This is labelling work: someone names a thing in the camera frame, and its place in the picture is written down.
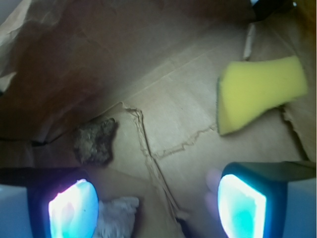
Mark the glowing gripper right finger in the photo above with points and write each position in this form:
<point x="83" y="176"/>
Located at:
<point x="268" y="200"/>

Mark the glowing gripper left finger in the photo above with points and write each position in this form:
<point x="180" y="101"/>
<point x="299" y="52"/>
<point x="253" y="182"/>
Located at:
<point x="47" y="203"/>

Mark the dark brown rock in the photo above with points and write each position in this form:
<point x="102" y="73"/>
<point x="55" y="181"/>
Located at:
<point x="93" y="142"/>

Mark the crumpled white paper ball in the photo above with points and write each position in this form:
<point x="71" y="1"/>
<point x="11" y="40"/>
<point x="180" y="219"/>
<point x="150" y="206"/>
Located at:
<point x="117" y="217"/>

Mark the yellow sponge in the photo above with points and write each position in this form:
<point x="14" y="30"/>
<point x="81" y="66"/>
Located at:
<point x="247" y="89"/>

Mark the brown paper bag container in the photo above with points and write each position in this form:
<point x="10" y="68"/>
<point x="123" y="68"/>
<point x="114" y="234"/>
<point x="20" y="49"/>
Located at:
<point x="153" y="66"/>

